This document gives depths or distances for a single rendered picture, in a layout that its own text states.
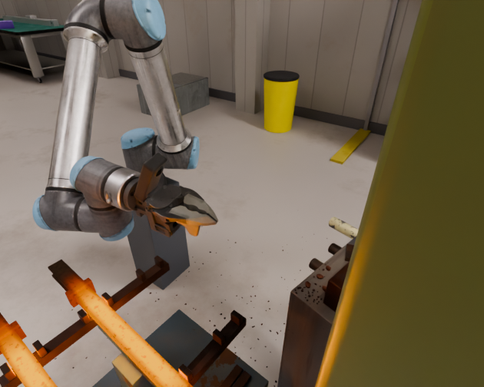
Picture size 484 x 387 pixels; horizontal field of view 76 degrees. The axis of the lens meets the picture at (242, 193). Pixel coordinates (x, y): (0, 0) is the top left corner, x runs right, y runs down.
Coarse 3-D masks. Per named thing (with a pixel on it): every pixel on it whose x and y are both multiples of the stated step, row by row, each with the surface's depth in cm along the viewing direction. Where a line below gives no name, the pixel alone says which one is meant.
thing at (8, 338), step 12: (0, 324) 51; (12, 324) 52; (0, 336) 50; (12, 336) 50; (24, 336) 53; (0, 348) 49; (12, 348) 49; (24, 348) 49; (12, 360) 47; (24, 360) 47; (36, 360) 47; (24, 372) 46; (36, 372) 46; (24, 384) 44; (36, 384) 44; (48, 384) 44
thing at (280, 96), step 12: (276, 72) 342; (288, 72) 342; (264, 84) 336; (276, 84) 323; (288, 84) 323; (264, 96) 343; (276, 96) 330; (288, 96) 331; (264, 108) 351; (276, 108) 338; (288, 108) 340; (264, 120) 359; (276, 120) 346; (288, 120) 349; (276, 132) 355
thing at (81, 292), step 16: (64, 272) 61; (64, 288) 61; (80, 288) 58; (80, 304) 57; (96, 304) 55; (96, 320) 54; (112, 320) 53; (112, 336) 51; (128, 336) 50; (128, 352) 48; (144, 352) 48; (144, 368) 46; (160, 368) 46; (160, 384) 44; (176, 384) 44
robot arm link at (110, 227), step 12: (84, 204) 77; (84, 216) 76; (96, 216) 75; (108, 216) 75; (120, 216) 77; (132, 216) 82; (84, 228) 78; (96, 228) 77; (108, 228) 77; (120, 228) 78; (132, 228) 82; (108, 240) 80
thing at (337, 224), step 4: (332, 220) 124; (336, 220) 123; (340, 220) 123; (332, 224) 124; (336, 224) 123; (340, 224) 122; (344, 224) 121; (348, 224) 121; (336, 228) 123; (340, 228) 122; (344, 228) 121; (348, 228) 120; (352, 228) 120; (340, 232) 123; (344, 232) 121; (348, 232) 120; (352, 232) 119; (356, 232) 118; (348, 236) 121; (352, 236) 119
